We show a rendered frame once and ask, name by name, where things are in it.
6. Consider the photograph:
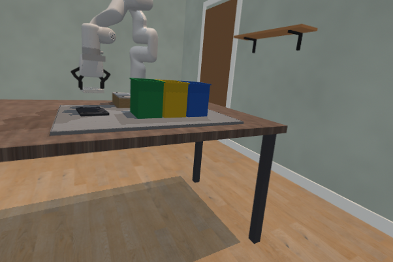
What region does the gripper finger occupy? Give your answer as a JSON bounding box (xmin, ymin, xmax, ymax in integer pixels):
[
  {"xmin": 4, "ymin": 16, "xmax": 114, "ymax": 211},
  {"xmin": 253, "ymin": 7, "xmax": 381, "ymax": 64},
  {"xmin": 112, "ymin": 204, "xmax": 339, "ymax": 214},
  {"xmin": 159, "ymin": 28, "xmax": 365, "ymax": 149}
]
[
  {"xmin": 99, "ymin": 69, "xmax": 110, "ymax": 90},
  {"xmin": 71, "ymin": 67, "xmax": 84, "ymax": 90}
]

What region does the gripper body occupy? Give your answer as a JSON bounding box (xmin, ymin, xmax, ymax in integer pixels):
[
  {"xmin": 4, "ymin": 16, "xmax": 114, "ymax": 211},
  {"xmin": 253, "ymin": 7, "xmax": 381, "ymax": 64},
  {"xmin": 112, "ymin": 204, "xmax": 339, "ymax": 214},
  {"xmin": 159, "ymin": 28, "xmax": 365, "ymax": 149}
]
[{"xmin": 79, "ymin": 54, "xmax": 104, "ymax": 77}]

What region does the yellow open-top bin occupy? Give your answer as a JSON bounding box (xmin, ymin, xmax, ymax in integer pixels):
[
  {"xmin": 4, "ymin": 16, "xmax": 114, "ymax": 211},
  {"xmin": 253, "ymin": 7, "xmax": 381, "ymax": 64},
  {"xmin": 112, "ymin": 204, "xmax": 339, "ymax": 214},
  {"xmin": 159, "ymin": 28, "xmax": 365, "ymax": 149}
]
[{"xmin": 160, "ymin": 80, "xmax": 190, "ymax": 118}]

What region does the green open bin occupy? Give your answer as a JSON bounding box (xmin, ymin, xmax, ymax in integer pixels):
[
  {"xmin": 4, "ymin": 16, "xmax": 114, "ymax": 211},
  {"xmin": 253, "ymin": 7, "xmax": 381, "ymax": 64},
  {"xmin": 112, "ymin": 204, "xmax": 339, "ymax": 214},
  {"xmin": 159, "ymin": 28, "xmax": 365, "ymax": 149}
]
[{"xmin": 129, "ymin": 78, "xmax": 165, "ymax": 119}]

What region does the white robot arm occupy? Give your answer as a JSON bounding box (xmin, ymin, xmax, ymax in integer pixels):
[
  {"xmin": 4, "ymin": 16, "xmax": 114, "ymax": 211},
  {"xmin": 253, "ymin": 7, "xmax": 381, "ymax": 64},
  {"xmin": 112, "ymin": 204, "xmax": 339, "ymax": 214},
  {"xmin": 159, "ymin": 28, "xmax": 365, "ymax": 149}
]
[{"xmin": 82, "ymin": 0, "xmax": 158, "ymax": 78}]

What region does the blue bin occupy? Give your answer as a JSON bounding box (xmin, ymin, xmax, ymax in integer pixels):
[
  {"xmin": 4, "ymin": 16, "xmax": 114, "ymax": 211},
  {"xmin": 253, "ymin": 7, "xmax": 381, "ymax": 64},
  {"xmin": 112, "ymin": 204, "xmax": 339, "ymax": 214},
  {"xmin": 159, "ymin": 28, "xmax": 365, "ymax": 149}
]
[{"xmin": 180, "ymin": 81, "xmax": 211, "ymax": 117}]

